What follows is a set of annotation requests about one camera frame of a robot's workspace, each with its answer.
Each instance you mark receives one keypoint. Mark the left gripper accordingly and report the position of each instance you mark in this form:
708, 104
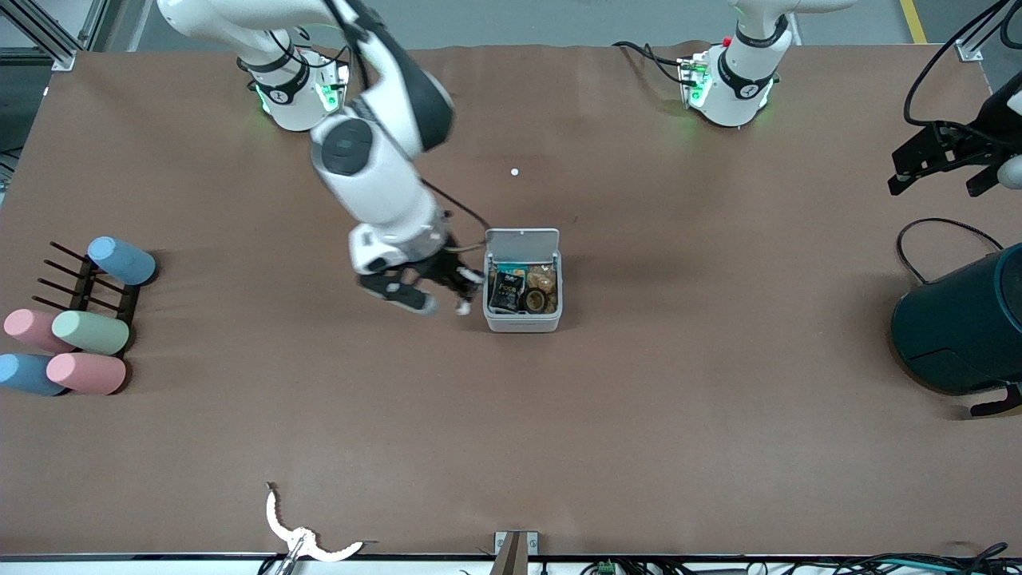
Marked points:
972, 146

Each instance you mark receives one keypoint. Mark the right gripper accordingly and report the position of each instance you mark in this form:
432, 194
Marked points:
444, 266

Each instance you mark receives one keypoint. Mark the black snack packet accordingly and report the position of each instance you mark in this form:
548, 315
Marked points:
507, 291

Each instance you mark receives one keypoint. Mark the white square lidded bin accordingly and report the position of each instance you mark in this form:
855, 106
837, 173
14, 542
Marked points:
523, 321

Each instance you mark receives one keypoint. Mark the black tape roll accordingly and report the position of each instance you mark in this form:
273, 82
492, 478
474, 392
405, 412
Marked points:
535, 302

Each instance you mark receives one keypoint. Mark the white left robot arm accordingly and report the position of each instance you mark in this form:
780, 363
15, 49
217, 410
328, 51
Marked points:
738, 80

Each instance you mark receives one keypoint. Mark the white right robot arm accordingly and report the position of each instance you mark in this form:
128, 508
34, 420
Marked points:
375, 184

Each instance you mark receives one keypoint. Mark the teal snack packet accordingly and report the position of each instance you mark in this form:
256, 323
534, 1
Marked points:
511, 269

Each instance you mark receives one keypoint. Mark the brown cookie snack bag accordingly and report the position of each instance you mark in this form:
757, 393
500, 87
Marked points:
543, 278

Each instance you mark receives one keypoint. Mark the dark teal cylindrical device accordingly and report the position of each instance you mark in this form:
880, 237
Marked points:
966, 327

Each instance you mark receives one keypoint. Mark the brown table cover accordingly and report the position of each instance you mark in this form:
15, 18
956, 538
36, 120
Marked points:
511, 447

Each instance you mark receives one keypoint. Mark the black device stand foot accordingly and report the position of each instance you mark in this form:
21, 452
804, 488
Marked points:
998, 406

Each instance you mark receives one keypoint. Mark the white toothed curved tool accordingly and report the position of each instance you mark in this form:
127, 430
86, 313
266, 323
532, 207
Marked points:
275, 519

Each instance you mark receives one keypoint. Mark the blue cup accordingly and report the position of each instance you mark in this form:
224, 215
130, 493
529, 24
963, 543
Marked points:
28, 374
121, 260

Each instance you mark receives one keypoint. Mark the green cup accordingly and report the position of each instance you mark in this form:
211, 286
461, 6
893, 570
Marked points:
89, 332

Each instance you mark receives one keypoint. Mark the black cup rack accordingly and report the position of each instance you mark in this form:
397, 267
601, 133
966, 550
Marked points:
82, 283

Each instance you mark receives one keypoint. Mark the pink cup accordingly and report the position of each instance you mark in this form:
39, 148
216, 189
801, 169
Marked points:
30, 329
86, 373

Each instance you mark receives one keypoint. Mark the aluminium frame profile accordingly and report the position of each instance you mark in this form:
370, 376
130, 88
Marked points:
44, 36
970, 49

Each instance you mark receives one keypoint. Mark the metal arm base bracket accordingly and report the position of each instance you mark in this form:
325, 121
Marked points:
334, 88
693, 80

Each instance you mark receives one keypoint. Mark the metal table edge bracket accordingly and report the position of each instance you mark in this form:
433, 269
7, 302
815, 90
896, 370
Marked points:
515, 547

